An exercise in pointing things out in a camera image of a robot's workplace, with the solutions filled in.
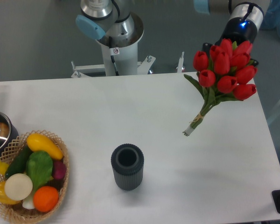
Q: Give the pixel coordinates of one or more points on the dark grey ribbed vase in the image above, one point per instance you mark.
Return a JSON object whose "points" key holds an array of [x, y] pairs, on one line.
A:
{"points": [[127, 162]]}

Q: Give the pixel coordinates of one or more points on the blue plastic bag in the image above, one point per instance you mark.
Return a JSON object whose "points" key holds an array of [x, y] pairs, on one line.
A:
{"points": [[272, 18]]}

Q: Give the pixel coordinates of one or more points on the green cucumber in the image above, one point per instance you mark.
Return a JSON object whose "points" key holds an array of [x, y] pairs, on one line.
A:
{"points": [[18, 165]]}

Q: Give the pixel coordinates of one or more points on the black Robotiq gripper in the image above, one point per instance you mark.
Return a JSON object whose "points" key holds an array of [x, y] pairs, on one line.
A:
{"points": [[237, 31]]}

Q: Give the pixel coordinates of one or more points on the green lettuce leaf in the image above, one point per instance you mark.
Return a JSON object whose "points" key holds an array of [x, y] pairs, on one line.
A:
{"points": [[39, 169]]}

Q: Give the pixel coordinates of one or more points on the yellow banana tip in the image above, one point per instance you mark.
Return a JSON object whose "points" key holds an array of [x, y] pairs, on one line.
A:
{"points": [[3, 167]]}

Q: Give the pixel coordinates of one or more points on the purple red onion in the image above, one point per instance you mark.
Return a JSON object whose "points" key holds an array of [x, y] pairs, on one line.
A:
{"points": [[59, 170]]}

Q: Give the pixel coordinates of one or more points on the orange fruit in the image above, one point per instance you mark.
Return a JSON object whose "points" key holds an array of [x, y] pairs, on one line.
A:
{"points": [[45, 198]]}

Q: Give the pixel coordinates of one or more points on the woven wicker basket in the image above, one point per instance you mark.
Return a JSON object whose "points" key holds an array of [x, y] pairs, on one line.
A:
{"points": [[16, 214]]}

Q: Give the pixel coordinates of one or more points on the white round onion slice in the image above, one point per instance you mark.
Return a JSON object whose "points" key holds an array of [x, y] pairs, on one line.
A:
{"points": [[18, 187]]}

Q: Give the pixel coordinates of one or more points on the white leek stalk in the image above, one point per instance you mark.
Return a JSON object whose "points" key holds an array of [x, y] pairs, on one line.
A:
{"points": [[28, 203]]}

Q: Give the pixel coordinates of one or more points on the red tulip bouquet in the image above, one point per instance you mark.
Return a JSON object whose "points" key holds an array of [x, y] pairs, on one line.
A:
{"points": [[222, 75]]}

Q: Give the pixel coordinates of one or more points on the yellow squash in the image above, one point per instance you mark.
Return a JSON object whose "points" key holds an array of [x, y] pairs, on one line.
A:
{"points": [[38, 142]]}

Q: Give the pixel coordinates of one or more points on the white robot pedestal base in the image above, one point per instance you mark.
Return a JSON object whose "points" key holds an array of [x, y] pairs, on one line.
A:
{"points": [[118, 61]]}

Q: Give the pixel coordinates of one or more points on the yellow bell pepper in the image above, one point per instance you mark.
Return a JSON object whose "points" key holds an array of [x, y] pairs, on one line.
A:
{"points": [[4, 198]]}

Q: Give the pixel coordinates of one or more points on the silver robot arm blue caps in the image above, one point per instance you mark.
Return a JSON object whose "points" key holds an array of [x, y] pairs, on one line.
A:
{"points": [[113, 25]]}

